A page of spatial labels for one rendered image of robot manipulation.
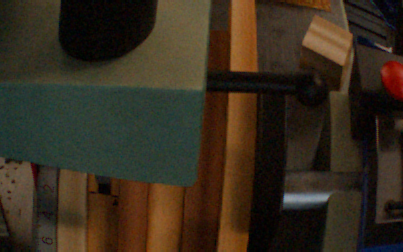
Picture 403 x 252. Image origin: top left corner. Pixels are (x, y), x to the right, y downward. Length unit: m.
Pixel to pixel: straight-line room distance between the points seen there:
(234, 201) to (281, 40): 0.20
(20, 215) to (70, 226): 0.19
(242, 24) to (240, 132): 0.08
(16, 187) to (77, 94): 0.30
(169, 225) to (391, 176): 0.14
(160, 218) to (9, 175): 0.23
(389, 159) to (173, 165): 0.13
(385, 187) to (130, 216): 0.15
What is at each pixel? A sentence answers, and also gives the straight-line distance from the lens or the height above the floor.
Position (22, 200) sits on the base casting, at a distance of 0.71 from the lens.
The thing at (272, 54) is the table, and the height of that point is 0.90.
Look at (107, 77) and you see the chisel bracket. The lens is 0.42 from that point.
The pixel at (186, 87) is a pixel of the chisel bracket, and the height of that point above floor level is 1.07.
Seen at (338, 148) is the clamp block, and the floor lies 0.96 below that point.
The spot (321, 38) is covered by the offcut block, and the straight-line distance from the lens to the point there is 0.64.
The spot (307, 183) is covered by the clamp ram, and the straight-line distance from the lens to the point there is 0.53.
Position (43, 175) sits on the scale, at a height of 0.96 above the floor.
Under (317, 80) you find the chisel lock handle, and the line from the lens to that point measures 0.46.
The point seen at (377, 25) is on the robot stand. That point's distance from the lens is 1.30.
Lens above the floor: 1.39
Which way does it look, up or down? 52 degrees down
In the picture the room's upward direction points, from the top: 6 degrees clockwise
